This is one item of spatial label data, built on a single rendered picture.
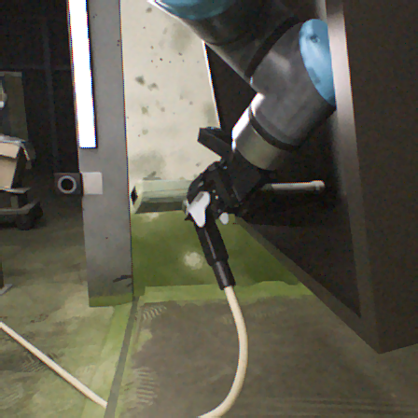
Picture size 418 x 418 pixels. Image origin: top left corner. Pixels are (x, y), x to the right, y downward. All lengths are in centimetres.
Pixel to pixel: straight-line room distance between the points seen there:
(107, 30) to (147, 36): 14
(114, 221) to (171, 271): 31
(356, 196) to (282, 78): 17
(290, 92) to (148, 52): 104
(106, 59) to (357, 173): 121
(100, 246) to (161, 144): 48
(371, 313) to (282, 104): 24
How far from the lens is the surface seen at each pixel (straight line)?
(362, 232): 34
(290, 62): 43
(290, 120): 44
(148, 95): 140
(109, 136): 140
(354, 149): 32
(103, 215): 144
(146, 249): 145
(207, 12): 34
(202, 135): 60
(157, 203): 61
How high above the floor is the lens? 65
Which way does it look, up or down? 11 degrees down
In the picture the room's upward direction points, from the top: straight up
